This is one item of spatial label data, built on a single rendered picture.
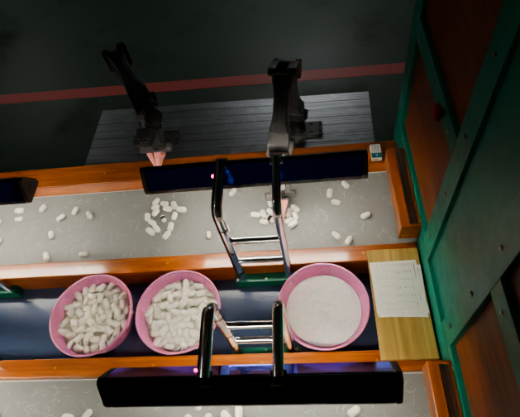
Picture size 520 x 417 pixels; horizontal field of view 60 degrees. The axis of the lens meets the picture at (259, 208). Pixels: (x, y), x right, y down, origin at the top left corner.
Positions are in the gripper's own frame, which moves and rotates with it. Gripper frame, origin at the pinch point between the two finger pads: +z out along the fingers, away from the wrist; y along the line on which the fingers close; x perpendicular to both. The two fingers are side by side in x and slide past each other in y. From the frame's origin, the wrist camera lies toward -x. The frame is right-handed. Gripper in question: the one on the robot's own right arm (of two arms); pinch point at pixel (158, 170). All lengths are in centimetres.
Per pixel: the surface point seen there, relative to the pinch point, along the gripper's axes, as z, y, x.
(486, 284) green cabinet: 25, 84, -66
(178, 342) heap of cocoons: 51, 10, -27
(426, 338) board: 50, 81, -31
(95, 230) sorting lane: 19.2, -25.2, -0.9
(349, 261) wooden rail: 32, 63, -14
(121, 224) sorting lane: 17.9, -15.6, 0.2
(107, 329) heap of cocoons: 47, -13, -25
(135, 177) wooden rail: 1.7, -12.6, 10.5
